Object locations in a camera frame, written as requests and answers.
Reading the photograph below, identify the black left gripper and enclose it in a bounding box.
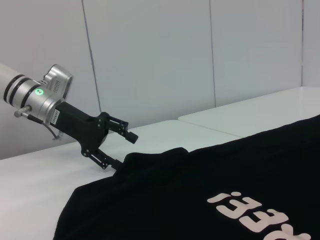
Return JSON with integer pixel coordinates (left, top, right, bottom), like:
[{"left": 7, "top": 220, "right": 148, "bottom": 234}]
[{"left": 49, "top": 99, "right": 140, "bottom": 173}]

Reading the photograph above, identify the black T-shirt with FREE! print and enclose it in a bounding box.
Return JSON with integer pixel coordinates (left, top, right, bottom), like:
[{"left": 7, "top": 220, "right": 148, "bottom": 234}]
[{"left": 52, "top": 116, "right": 320, "bottom": 240}]

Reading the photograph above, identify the thin dark left arm cable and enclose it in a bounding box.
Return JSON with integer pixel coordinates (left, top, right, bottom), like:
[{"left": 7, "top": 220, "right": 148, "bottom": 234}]
[{"left": 26, "top": 113, "right": 65, "bottom": 142}]

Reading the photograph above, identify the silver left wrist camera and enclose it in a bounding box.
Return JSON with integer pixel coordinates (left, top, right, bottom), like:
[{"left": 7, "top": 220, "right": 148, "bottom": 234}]
[{"left": 41, "top": 64, "right": 74, "bottom": 101}]

